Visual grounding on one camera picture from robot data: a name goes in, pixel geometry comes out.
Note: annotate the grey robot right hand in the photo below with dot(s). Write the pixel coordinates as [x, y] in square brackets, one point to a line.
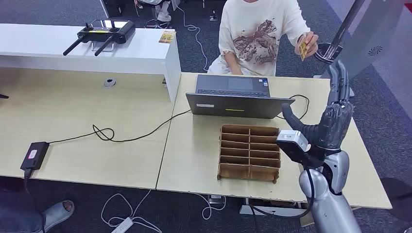
[334, 125]

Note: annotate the person's left hand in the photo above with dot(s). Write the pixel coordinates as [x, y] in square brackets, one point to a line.
[311, 43]

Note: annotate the gold patterned ID card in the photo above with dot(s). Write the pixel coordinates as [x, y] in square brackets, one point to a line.
[302, 48]

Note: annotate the brown cardboard card organizer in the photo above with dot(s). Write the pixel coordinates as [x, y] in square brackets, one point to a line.
[249, 172]

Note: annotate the person's right forearm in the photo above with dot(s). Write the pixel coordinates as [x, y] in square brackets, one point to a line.
[232, 62]

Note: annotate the person with white shoes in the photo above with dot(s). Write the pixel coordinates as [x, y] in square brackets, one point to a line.
[164, 16]

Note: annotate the person's leg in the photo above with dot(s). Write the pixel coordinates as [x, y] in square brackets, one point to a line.
[16, 215]

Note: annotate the grey kiosk panel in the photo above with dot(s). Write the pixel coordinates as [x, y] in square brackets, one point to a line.
[373, 32]

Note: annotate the black round base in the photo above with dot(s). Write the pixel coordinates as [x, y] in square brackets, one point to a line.
[397, 196]

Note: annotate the grey laptop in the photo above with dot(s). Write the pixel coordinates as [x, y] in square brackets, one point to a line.
[238, 107]

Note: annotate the small black floor object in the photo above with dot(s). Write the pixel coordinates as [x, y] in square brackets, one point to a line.
[213, 16]

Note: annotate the white drawer panel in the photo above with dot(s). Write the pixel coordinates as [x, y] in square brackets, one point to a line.
[273, 211]

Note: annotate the grey floor socket box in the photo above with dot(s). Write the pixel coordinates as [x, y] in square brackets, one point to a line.
[216, 200]

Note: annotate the chair base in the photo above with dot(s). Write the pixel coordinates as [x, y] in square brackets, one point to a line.
[157, 24]

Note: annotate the white counter shelf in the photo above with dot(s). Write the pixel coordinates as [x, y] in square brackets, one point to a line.
[138, 53]

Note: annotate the black cabinet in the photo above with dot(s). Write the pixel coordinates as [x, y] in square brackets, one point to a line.
[112, 8]

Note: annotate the round grey desk grommet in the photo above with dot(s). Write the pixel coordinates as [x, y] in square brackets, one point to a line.
[110, 83]

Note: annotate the black remote controller with antennas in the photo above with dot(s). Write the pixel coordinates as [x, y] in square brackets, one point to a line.
[106, 32]

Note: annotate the white power strip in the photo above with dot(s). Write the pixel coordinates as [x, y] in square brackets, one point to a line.
[122, 225]

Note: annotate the grey slipper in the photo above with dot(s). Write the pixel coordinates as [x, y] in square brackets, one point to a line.
[56, 214]

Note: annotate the black power adapter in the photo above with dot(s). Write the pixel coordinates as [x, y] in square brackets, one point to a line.
[33, 156]

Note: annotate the black object at desk edge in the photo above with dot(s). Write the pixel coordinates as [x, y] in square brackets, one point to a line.
[3, 96]

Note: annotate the metal stanchion post with base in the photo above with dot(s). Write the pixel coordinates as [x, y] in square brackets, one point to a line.
[346, 22]

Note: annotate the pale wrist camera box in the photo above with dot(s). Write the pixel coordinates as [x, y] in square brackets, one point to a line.
[291, 136]

